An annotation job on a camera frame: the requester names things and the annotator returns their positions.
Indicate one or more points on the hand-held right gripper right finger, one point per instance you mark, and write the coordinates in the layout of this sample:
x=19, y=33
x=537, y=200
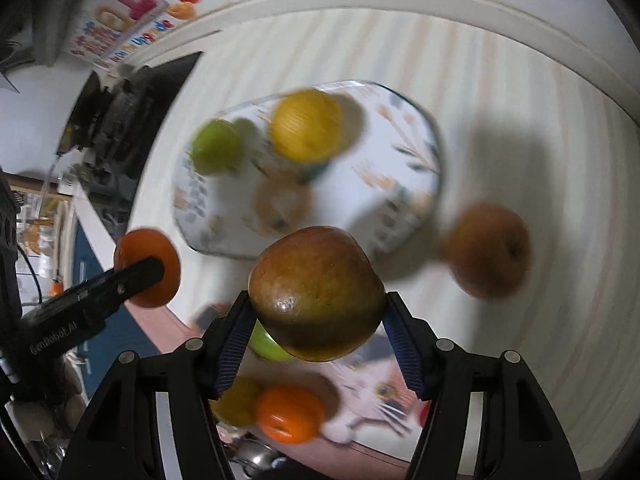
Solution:
x=406, y=355

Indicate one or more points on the shiny metal pot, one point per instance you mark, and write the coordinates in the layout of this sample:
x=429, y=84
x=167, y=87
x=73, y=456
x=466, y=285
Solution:
x=252, y=457

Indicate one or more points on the orange mandarin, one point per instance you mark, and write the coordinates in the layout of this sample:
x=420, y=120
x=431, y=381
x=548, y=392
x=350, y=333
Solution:
x=289, y=414
x=155, y=247

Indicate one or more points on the cat printed tray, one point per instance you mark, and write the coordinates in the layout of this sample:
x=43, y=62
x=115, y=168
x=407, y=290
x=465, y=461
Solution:
x=370, y=390

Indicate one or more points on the brown pear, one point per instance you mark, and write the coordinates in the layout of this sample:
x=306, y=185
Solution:
x=487, y=251

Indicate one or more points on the red green apple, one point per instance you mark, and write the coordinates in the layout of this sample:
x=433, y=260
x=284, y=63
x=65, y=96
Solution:
x=317, y=292

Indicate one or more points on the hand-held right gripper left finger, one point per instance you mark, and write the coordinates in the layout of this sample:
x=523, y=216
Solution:
x=231, y=350

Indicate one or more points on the small red fruit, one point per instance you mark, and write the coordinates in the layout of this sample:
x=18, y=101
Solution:
x=425, y=415

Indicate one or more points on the green lime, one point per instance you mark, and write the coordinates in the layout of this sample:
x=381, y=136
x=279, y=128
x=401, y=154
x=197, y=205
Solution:
x=216, y=146

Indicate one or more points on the leaf printed plate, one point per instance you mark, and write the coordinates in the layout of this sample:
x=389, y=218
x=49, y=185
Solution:
x=370, y=180

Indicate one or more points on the yellow green fruit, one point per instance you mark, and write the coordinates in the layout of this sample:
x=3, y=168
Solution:
x=240, y=400

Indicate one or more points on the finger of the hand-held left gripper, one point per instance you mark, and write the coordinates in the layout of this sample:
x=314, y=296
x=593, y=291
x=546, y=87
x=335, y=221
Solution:
x=142, y=272

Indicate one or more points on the black appliance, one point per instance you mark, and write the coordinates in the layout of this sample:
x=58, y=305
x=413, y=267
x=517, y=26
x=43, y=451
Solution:
x=130, y=110

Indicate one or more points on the fruit wall poster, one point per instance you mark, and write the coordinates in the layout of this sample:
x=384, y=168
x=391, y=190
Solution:
x=125, y=15

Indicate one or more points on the yellow lemon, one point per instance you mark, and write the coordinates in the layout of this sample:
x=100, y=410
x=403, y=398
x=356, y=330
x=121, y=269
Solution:
x=306, y=125

